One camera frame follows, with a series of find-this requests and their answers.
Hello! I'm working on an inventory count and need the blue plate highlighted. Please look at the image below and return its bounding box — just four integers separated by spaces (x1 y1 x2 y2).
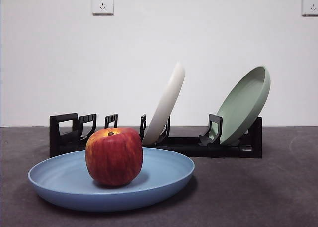
27 147 196 212

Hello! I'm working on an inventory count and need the white wall socket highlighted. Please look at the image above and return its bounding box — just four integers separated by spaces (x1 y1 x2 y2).
92 0 114 16
302 0 318 16

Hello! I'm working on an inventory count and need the black plate rack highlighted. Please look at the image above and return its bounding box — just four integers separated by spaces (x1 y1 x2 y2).
49 112 263 159

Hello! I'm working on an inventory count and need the red apple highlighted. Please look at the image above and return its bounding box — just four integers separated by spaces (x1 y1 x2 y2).
85 127 144 187

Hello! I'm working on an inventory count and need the cream white plate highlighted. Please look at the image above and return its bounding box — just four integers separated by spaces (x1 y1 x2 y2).
142 62 186 146

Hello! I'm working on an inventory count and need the pale green plate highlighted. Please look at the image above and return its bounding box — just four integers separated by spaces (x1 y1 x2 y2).
215 65 271 146

